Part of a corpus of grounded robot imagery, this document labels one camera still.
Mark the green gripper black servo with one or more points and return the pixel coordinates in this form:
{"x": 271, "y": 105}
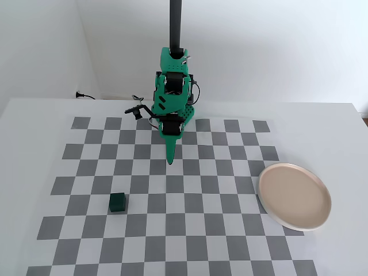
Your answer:
{"x": 172, "y": 127}

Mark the dark green cube dice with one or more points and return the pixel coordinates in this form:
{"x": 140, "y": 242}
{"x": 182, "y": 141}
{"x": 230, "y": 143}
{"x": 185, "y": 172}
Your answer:
{"x": 118, "y": 202}

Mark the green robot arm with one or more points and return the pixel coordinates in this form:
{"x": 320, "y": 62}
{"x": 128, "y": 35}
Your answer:
{"x": 172, "y": 100}

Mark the beige round plate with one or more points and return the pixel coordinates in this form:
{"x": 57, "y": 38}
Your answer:
{"x": 294, "y": 197}

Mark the grey white checkerboard mat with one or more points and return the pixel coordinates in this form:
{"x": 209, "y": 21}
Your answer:
{"x": 178, "y": 201}

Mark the black vertical pole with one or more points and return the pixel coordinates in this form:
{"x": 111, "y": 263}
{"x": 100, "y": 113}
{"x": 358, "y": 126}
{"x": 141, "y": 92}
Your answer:
{"x": 175, "y": 26}

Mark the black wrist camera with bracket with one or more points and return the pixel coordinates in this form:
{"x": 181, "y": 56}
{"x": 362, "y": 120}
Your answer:
{"x": 138, "y": 113}

